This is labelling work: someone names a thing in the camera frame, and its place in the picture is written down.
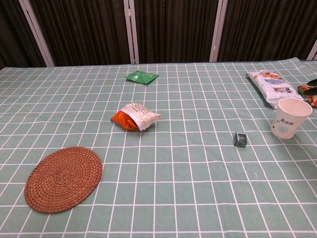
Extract white printed snack bag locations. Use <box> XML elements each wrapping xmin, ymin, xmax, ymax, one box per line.
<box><xmin>246</xmin><ymin>70</ymin><xmax>306</xmax><ymax>110</ymax></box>

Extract white screen frame post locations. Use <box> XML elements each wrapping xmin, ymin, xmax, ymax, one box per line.
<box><xmin>123</xmin><ymin>0</ymin><xmax>140</xmax><ymax>64</ymax></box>
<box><xmin>18</xmin><ymin>0</ymin><xmax>55</xmax><ymax>67</ymax></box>
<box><xmin>306</xmin><ymin>39</ymin><xmax>317</xmax><ymax>61</ymax></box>
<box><xmin>209</xmin><ymin>0</ymin><xmax>228</xmax><ymax>62</ymax></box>

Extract white paper cup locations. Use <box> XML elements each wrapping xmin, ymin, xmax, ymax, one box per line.
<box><xmin>270</xmin><ymin>97</ymin><xmax>313</xmax><ymax>139</ymax></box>

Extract round woven rattan mat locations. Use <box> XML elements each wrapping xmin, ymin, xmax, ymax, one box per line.
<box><xmin>24</xmin><ymin>146</ymin><xmax>103</xmax><ymax>214</ymax></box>

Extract dark pleated curtain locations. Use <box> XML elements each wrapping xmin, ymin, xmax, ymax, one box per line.
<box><xmin>0</xmin><ymin>0</ymin><xmax>317</xmax><ymax>69</ymax></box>

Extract orange and white snack bag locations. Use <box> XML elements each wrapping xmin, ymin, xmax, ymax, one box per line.
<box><xmin>110</xmin><ymin>102</ymin><xmax>162</xmax><ymax>132</ymax></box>

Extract small dark glass cube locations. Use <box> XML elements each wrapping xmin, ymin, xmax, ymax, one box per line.
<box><xmin>233</xmin><ymin>132</ymin><xmax>249</xmax><ymax>148</ymax></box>

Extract green checked tablecloth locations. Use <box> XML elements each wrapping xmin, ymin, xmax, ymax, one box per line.
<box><xmin>0</xmin><ymin>57</ymin><xmax>317</xmax><ymax>238</ymax></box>

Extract green foil packet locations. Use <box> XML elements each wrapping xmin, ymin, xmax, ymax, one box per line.
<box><xmin>125</xmin><ymin>70</ymin><xmax>159</xmax><ymax>86</ymax></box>

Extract orange and green snack packet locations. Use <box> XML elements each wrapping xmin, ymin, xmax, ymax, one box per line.
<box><xmin>297</xmin><ymin>78</ymin><xmax>317</xmax><ymax>108</ymax></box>

